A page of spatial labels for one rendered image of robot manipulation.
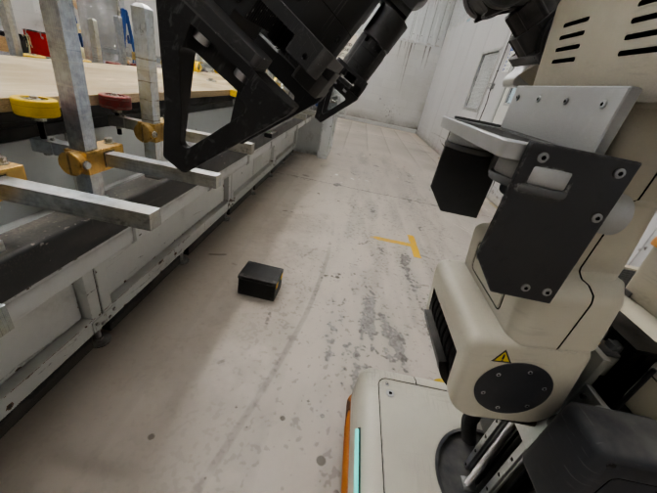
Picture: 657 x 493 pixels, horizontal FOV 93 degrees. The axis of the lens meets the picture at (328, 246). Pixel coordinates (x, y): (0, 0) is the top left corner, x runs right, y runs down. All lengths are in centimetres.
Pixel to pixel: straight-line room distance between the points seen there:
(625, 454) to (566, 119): 38
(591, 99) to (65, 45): 82
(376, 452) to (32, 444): 98
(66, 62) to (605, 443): 102
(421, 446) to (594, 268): 65
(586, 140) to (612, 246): 16
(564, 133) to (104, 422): 134
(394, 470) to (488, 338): 53
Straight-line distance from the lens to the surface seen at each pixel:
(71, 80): 84
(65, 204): 64
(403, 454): 95
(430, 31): 1128
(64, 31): 84
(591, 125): 41
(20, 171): 76
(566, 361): 54
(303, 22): 19
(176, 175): 81
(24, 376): 130
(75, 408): 138
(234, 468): 118
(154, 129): 105
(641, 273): 78
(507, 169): 36
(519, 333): 48
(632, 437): 57
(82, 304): 138
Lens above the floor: 106
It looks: 28 degrees down
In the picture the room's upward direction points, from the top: 12 degrees clockwise
